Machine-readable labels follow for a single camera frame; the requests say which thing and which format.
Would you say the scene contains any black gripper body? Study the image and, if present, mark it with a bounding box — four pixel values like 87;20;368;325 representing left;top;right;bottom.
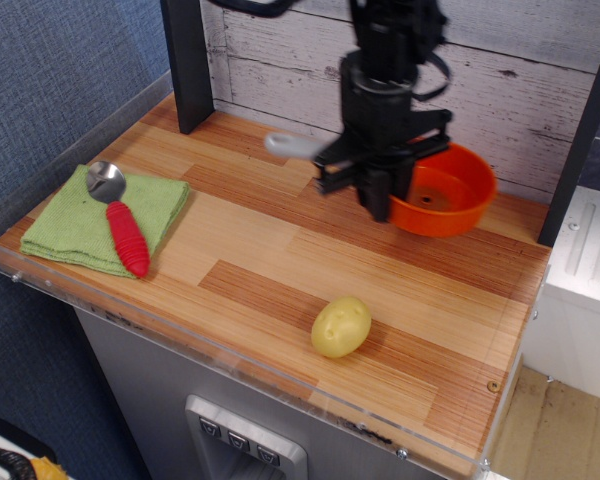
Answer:
313;54;453;194

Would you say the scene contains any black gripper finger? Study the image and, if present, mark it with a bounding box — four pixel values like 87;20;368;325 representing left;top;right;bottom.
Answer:
390;157;416;199
355;170;391;223

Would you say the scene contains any orange pan with grey handle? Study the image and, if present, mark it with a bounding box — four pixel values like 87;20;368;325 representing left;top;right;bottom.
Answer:
265;133;497;237

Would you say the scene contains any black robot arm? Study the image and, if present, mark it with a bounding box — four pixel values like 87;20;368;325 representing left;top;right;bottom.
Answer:
313;1;452;222

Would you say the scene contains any yellow plastic potato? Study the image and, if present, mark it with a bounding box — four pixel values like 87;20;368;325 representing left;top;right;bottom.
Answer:
311;296;372;358

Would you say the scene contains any white toy sink unit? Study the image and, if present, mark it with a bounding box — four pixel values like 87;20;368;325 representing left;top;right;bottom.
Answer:
521;186;600;398

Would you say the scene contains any clear acrylic table guard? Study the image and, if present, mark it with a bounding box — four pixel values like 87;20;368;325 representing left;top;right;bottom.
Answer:
0;77;549;479

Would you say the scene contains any grey toy fridge cabinet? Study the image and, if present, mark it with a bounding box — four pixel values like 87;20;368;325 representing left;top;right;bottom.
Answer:
72;305;461;480

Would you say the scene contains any silver dispenser button panel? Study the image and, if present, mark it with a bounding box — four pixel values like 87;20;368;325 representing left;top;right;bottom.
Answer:
185;394;309;479

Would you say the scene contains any green folded cloth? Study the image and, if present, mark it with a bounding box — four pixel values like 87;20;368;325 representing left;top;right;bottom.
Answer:
20;165;190;278

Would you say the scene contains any yellow object bottom left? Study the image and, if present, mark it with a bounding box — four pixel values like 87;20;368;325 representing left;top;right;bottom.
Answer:
30;457;70;480

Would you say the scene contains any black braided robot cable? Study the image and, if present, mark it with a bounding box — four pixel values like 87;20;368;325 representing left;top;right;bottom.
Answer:
207;0;454;101

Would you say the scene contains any black right frame post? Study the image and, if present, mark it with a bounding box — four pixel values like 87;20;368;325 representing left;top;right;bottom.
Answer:
537;64;600;247

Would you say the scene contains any black frame post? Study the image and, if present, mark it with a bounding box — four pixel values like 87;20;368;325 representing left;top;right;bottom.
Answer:
160;0;215;134
537;64;600;247

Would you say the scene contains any black left frame post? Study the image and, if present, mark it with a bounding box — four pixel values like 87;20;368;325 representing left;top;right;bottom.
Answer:
160;0;215;134

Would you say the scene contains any spoon with red handle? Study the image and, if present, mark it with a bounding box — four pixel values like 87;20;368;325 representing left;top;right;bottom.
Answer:
86;161;150;278

